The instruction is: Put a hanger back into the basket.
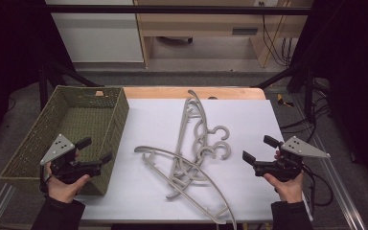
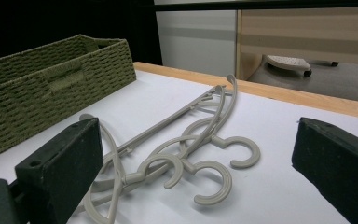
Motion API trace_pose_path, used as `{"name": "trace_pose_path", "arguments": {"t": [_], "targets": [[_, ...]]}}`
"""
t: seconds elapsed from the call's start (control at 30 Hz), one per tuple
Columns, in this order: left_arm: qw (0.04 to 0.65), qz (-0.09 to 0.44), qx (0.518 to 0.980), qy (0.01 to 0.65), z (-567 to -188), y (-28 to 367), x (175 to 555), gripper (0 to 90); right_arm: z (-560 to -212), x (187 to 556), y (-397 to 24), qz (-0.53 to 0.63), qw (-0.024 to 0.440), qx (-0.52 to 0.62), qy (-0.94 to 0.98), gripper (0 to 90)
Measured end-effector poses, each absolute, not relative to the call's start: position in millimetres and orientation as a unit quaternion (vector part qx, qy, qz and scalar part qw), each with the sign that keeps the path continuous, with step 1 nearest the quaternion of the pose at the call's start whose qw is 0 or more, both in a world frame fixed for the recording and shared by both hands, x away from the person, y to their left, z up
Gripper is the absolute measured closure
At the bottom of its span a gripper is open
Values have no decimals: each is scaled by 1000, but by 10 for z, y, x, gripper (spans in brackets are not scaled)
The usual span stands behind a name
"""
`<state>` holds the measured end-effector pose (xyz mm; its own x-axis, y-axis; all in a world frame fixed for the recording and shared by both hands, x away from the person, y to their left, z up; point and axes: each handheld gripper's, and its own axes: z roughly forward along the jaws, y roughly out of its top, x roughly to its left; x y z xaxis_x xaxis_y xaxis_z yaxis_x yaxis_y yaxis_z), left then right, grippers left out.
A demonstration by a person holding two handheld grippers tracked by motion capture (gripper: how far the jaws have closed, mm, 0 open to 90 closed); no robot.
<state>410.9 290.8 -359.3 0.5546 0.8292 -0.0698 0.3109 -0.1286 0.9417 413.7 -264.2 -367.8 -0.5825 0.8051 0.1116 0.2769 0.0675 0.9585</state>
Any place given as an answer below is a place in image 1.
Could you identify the person's left hand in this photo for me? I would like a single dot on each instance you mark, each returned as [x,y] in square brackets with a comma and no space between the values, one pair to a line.
[62,191]

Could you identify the light wooden desk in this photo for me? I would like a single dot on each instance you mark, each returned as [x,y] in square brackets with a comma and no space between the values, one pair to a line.
[204,22]

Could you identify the white table board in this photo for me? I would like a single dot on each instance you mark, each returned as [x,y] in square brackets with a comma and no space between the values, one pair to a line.
[246,121]

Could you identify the wooden table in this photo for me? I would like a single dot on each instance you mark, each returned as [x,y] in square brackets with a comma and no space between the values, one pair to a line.
[159,92]

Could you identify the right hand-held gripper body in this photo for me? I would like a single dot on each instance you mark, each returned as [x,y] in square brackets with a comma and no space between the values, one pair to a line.
[300,147]

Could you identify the black metal stand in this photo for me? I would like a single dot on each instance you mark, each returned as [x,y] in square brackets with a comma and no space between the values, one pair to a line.
[306,86]
[43,83]

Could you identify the black curtain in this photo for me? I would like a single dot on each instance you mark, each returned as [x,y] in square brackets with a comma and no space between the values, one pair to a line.
[357,64]
[9,48]

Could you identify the person's right hand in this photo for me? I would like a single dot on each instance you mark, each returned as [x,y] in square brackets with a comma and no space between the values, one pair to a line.
[289,191]

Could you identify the green woven basket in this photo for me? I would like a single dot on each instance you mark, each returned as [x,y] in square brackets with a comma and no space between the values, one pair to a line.
[86,118]

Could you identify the yellow and black floor object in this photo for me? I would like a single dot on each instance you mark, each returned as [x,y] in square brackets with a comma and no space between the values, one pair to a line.
[282,101]

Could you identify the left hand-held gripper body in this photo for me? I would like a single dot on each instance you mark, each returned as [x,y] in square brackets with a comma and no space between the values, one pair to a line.
[59,148]

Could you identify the white cabinet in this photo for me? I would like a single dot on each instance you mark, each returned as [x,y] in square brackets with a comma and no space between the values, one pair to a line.
[99,38]

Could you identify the black horizontal frame bar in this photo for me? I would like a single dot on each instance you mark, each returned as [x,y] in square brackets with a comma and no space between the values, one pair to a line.
[172,10]

